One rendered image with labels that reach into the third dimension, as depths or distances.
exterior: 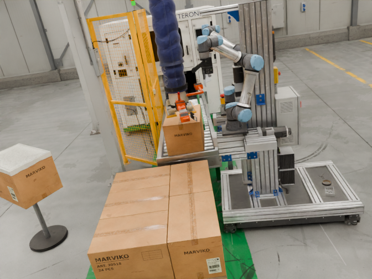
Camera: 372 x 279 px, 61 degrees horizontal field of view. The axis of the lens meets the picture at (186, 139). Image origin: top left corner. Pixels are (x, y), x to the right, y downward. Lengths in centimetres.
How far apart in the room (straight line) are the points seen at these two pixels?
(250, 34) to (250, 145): 91
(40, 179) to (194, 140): 156
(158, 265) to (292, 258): 115
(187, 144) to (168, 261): 136
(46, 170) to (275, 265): 223
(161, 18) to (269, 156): 161
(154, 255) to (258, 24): 197
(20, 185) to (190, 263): 165
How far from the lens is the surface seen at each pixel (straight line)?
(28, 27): 1374
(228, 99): 318
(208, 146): 372
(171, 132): 336
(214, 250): 248
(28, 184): 321
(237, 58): 264
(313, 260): 300
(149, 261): 255
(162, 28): 292
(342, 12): 1271
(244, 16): 273
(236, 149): 282
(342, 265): 301
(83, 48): 395
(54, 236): 383
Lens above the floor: 212
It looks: 24 degrees down
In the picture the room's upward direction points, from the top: 10 degrees counter-clockwise
